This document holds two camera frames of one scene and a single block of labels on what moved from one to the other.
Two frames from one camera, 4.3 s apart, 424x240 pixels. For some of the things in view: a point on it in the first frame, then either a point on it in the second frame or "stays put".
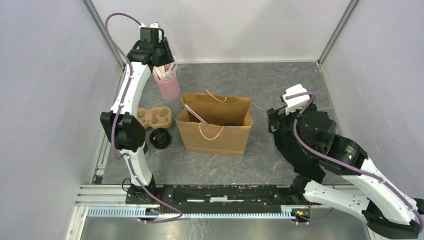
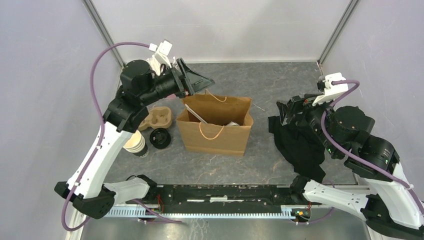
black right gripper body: x=286 y=120 -> x=309 y=113
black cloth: x=303 y=164 stays put
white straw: x=193 y=112 stays put
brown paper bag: x=227 y=118 stays put
